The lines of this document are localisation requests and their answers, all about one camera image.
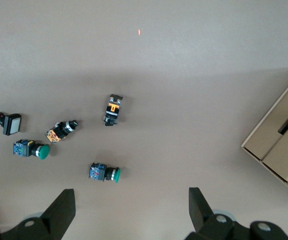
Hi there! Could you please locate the green push button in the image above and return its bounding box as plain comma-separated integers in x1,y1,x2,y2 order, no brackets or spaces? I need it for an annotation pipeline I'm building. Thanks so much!
88,162,122,183
13,139,51,161

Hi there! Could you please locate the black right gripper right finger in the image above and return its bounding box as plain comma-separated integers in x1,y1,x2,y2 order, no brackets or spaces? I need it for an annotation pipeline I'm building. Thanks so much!
185,186,288,240

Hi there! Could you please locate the cardboard drawer box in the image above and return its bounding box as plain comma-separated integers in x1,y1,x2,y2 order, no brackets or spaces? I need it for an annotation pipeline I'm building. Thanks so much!
240,66,288,201

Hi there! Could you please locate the orange black selector switch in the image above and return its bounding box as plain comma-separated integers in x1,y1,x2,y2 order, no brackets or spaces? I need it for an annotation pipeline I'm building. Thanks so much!
103,93,124,127
45,119,79,145

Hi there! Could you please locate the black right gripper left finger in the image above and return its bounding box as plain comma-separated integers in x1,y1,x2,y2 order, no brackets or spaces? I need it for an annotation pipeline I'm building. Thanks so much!
0,188,76,240

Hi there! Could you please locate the black square push button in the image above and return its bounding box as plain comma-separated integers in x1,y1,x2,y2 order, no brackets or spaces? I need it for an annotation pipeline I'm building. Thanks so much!
0,111,23,137

